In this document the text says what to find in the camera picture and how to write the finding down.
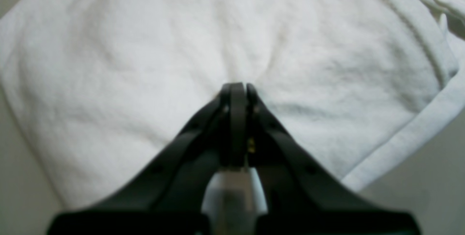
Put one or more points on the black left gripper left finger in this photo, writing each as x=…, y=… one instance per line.
x=166, y=197

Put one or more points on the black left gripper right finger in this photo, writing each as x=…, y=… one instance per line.
x=302, y=198

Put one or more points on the white printed T-shirt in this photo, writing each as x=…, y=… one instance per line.
x=99, y=87

